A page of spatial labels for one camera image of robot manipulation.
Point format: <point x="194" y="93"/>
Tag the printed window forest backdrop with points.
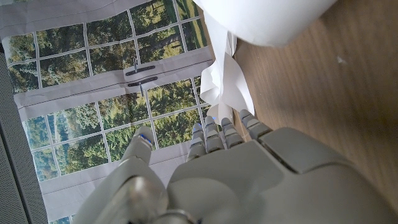
<point x="77" y="77"/>

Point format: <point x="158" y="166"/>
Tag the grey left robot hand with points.
<point x="248" y="180"/>

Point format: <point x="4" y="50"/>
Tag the white receipt paper strip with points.
<point x="264" y="18"/>

